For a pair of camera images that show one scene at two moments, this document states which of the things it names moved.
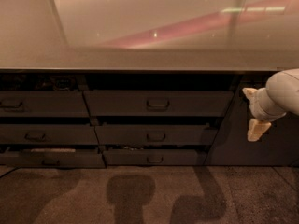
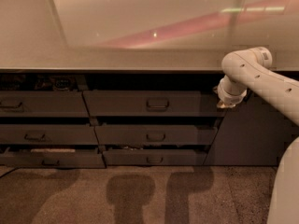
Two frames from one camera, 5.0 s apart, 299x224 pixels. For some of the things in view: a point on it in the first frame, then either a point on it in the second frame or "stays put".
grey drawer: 160,103 stays put
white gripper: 257,106 -> 230,97
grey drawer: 43,103 stays put
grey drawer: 60,161 stays put
